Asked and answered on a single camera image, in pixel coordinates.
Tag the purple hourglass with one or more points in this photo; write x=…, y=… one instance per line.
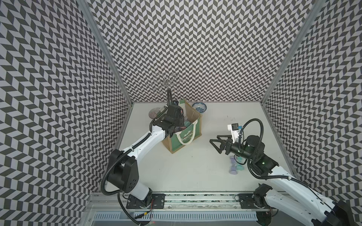
x=233, y=167

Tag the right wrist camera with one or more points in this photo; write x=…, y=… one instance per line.
x=236, y=132

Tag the brown green canvas bag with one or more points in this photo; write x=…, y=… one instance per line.
x=185, y=136

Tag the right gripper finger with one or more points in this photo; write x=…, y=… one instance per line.
x=224, y=137
x=221, y=145

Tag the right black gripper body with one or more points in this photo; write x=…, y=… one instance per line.
x=238, y=148

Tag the silver wire tree stand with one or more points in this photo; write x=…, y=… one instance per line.
x=159, y=83

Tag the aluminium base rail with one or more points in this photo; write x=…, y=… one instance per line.
x=178, y=201

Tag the pink glass bowl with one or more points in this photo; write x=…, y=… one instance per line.
x=155, y=112

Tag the teal hourglass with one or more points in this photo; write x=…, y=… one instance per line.
x=239, y=166
x=187, y=123

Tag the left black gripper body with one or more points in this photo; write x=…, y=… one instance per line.
x=179, y=122

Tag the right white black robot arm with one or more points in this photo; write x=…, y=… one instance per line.
x=285, y=193

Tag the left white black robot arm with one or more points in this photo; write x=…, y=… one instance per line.
x=122, y=174

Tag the blue white ceramic bowl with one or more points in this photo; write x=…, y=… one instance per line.
x=200, y=107

